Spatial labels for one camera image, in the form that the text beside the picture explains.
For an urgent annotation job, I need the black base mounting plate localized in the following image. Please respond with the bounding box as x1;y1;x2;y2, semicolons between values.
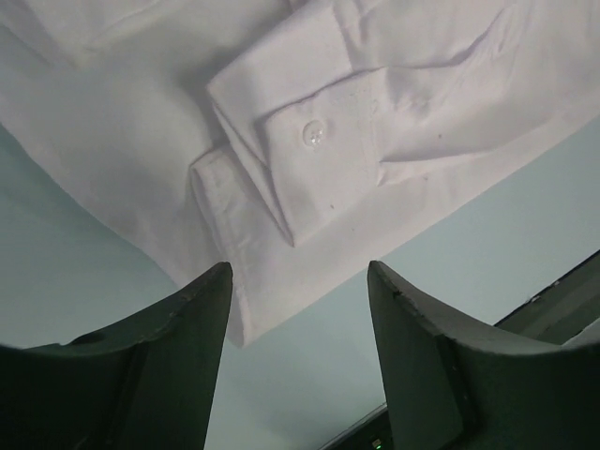
318;249;600;450

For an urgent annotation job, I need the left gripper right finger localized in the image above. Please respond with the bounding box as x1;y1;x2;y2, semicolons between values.
367;260;600;450

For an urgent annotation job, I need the white long sleeve shirt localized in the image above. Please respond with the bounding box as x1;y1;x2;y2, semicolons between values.
1;1;599;347

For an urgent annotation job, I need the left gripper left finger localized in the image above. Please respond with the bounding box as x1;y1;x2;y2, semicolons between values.
1;262;233;449

